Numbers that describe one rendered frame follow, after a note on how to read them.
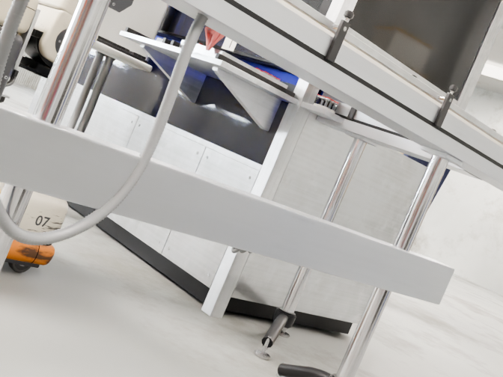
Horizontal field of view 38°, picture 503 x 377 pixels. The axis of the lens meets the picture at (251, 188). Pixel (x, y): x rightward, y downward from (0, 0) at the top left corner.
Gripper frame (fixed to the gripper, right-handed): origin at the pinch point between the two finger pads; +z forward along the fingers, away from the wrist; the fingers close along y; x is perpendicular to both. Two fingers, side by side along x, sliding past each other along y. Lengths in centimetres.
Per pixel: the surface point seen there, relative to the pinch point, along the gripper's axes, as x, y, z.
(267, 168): -10, 39, 31
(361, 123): -35, 50, 3
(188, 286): 11, 44, 88
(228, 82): -2.6, 12.1, 7.9
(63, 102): -90, -91, 32
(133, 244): 56, 44, 86
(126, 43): 86, 21, 4
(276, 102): -2.8, 37.1, 6.5
